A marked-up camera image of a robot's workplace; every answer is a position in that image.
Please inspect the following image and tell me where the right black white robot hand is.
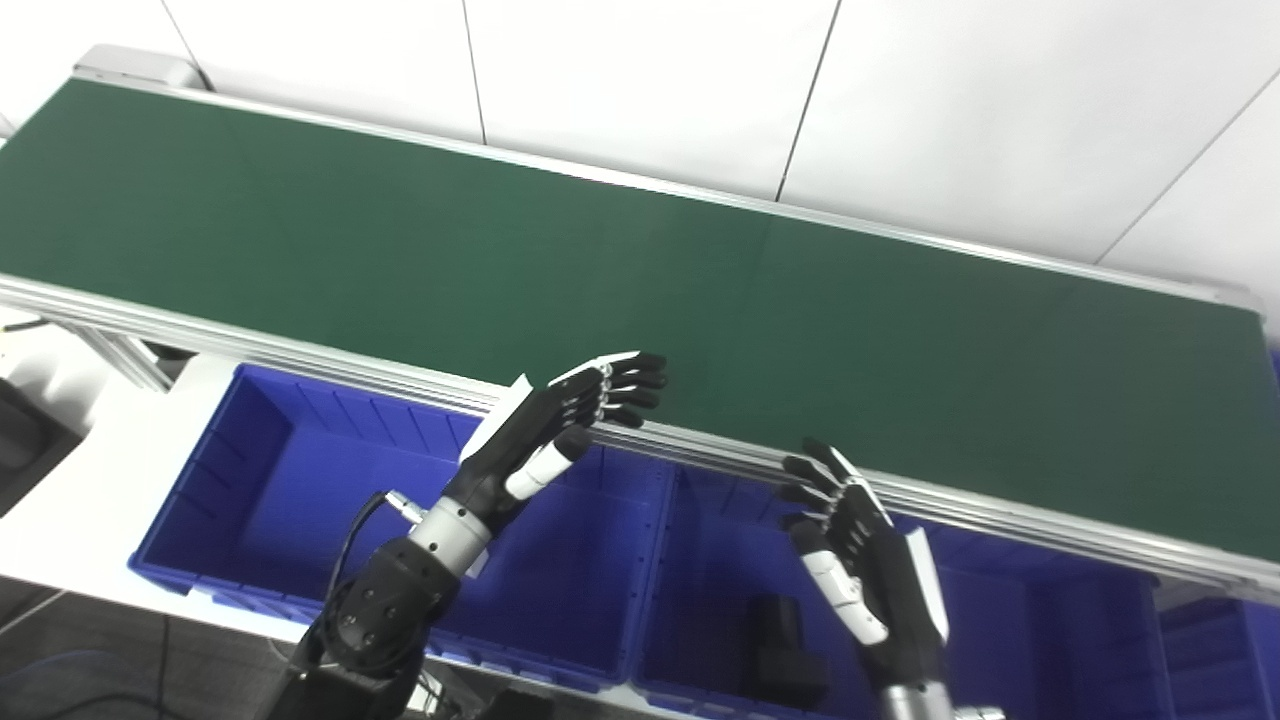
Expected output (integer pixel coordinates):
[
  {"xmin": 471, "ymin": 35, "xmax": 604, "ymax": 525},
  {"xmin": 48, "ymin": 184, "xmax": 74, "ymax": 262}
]
[{"xmin": 778, "ymin": 437, "xmax": 951, "ymax": 692}]

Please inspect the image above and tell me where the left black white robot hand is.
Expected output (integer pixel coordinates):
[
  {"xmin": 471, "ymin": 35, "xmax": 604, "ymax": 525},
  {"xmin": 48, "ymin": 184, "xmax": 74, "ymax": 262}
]
[{"xmin": 443, "ymin": 350, "xmax": 669, "ymax": 532}]

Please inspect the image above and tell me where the black block part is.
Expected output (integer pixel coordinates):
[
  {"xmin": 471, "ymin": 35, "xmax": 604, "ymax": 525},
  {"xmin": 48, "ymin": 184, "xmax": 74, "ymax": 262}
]
[
  {"xmin": 745, "ymin": 593, "xmax": 831, "ymax": 712},
  {"xmin": 0, "ymin": 380, "xmax": 86, "ymax": 517}
]

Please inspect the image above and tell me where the blue plastic bin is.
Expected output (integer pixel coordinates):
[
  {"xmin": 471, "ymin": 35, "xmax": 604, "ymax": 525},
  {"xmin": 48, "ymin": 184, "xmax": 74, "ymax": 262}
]
[
  {"xmin": 1155, "ymin": 340, "xmax": 1280, "ymax": 720},
  {"xmin": 630, "ymin": 465, "xmax": 1177, "ymax": 720},
  {"xmin": 128, "ymin": 362, "xmax": 681, "ymax": 697}
]

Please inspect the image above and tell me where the green conveyor belt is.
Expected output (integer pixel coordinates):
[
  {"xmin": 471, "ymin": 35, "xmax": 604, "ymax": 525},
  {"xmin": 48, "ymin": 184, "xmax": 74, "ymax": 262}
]
[{"xmin": 0, "ymin": 45, "xmax": 1280, "ymax": 603}]

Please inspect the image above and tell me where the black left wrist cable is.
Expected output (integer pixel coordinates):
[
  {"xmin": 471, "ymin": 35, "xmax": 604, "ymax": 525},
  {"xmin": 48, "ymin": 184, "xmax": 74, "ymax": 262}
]
[{"xmin": 325, "ymin": 488, "xmax": 426, "ymax": 641}]

